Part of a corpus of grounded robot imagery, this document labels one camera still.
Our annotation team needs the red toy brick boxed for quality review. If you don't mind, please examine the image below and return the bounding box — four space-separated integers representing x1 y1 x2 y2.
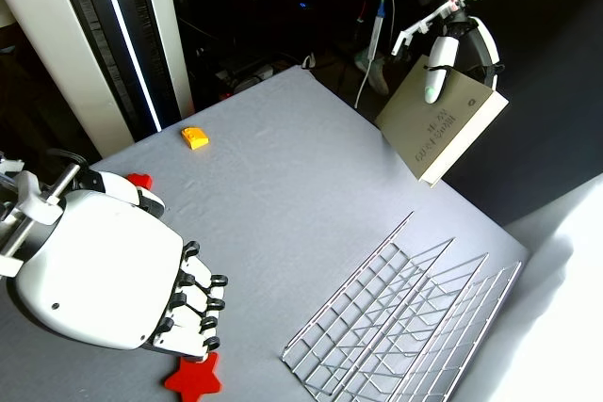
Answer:
125 172 155 190

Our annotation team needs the white hanging cable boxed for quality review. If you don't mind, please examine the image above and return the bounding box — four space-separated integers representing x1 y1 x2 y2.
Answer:
353 5 388 109

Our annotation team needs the white column with black strips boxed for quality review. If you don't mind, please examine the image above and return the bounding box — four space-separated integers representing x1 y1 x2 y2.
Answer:
0 0 195 158

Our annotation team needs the silver wire dish rack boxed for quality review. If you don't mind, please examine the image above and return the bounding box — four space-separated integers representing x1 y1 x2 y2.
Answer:
281 211 524 402

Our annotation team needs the orange toy brick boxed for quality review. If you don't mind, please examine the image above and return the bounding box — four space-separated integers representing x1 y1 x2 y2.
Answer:
181 126 211 152

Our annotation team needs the grey tablecloth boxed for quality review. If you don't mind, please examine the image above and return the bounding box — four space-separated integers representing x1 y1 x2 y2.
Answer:
0 65 531 402

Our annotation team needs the red star block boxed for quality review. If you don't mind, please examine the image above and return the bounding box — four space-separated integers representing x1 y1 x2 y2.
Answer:
163 350 223 402

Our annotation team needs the beige book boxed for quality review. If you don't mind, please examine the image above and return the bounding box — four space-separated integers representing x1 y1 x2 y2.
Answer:
374 54 511 185

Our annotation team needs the white power strip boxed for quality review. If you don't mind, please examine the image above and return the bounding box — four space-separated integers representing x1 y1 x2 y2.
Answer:
214 62 275 95

